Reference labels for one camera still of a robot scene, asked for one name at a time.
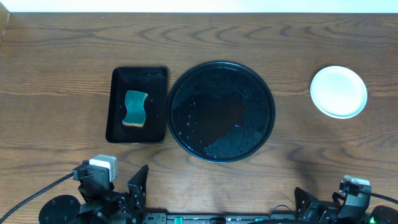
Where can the green orange sponge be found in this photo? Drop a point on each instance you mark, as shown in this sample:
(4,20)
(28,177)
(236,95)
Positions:
(135,111)

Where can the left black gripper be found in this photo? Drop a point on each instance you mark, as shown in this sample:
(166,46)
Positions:
(116,199)

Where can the black round tray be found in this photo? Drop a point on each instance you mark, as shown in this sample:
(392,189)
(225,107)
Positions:
(220,111)

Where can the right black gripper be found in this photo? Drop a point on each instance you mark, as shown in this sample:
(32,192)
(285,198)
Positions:
(314,213)

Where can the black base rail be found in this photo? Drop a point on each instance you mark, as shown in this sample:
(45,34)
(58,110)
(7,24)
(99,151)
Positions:
(163,218)

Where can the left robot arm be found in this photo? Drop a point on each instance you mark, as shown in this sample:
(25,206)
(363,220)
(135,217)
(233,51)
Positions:
(67,209)

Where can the light blue plate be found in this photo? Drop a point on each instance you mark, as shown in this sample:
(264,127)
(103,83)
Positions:
(338,92)

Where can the black rectangular tray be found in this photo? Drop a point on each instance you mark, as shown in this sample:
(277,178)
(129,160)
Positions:
(151,80)

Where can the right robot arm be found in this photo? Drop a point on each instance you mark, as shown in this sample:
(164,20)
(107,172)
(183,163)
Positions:
(380,214)

